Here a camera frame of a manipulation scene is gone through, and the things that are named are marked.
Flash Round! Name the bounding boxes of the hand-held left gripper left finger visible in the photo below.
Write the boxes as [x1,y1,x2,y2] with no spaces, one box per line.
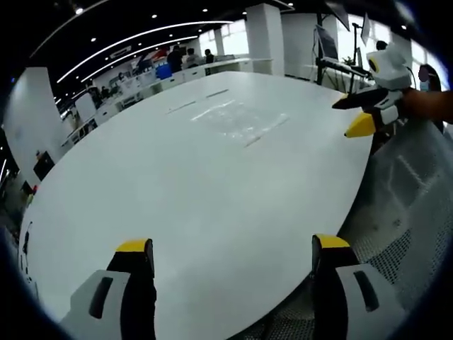
[56,238,157,340]

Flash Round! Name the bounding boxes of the white pillar with black sign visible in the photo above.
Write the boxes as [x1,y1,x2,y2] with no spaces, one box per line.
[2,67,67,187]

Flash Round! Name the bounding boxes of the long white counter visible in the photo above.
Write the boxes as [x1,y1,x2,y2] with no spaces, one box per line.
[59,56,254,148]

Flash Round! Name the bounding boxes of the computer monitor on stand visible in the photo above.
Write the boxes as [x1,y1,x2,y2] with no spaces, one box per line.
[313,23,340,86]

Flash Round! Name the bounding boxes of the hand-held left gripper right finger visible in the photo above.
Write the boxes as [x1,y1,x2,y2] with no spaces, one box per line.
[311,233,408,340]

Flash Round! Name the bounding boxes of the grey mesh office chair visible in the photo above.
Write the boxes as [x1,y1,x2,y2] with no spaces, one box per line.
[243,118,453,340]

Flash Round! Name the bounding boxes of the white square pillar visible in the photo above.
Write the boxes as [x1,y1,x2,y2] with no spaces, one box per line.
[244,4,285,76]

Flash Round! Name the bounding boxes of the clear resealable plastic bag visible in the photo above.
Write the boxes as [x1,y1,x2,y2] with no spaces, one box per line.
[190,100,291,147]

